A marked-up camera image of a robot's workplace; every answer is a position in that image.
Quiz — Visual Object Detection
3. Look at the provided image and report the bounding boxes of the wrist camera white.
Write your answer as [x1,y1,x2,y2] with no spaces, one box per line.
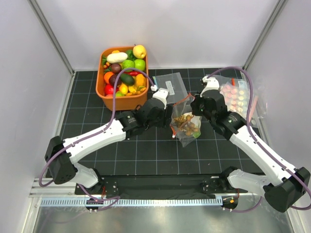
[200,77,220,97]
[152,88,169,104]

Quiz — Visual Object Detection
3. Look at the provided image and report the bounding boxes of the dark purple toy onion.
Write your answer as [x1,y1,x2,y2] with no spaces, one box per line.
[110,63,122,74]

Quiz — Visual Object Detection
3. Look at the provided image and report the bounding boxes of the white toy radish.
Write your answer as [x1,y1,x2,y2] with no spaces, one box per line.
[106,52,128,64]

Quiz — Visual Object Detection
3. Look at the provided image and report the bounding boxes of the clear crumpled plastic bag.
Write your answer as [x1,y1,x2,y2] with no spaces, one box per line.
[212,75,266,122]

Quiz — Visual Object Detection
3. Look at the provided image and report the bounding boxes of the aluminium frame rail front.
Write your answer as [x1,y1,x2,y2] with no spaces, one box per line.
[29,177,296,207]

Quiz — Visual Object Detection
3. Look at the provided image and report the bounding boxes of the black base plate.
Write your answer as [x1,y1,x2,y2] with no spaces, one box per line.
[87,174,246,200]

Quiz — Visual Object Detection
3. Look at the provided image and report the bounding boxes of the polka dot zip bag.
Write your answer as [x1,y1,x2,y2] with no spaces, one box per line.
[220,81,250,119]

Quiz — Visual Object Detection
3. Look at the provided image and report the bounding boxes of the yellow toy pear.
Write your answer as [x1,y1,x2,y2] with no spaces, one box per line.
[133,45,147,59]

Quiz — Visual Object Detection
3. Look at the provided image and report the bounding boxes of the yellow toy lemon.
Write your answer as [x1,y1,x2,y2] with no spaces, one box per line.
[119,83,128,95]

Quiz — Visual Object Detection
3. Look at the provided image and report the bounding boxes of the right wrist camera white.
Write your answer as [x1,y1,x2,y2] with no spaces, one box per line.
[200,77,220,97]

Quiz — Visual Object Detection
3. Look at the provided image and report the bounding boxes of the toy cauliflower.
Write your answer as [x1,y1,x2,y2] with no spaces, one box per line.
[183,113,202,138]

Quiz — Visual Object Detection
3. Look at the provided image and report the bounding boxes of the orange plastic basket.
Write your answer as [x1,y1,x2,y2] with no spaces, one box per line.
[95,45,151,111]

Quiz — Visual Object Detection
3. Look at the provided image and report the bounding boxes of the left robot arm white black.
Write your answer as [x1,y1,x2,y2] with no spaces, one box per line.
[45,98,173,194]

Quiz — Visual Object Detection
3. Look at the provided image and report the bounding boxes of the aluminium frame post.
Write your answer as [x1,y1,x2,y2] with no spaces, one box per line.
[27,0,74,75]
[243,0,288,70]

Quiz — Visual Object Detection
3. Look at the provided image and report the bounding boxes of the right aluminium frame post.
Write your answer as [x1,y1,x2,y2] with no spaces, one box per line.
[243,0,288,70]

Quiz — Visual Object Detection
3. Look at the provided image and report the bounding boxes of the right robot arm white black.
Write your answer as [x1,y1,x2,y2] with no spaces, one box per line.
[190,90,311,213]

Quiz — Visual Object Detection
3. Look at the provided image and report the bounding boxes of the green toy apple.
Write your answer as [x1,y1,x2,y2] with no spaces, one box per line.
[134,59,146,71]

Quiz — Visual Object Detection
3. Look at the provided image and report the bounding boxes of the blue zipper clear bag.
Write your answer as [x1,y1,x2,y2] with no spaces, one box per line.
[153,72,188,104]

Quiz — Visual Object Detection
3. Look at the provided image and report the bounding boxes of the red toy chili pepper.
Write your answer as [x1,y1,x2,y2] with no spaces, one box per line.
[123,71,142,76]

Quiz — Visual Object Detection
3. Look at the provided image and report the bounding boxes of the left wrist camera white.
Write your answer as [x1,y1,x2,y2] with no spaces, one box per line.
[152,88,169,104]

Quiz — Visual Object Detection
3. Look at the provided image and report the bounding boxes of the left aluminium frame post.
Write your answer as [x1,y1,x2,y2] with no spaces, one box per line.
[27,0,74,75]

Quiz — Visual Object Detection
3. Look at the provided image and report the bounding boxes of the brown toy longan bunch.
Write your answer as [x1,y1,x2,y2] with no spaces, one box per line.
[171,114,200,137]

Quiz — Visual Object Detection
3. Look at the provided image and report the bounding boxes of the orange zipper clear bag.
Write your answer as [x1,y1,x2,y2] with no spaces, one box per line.
[170,94,202,147]

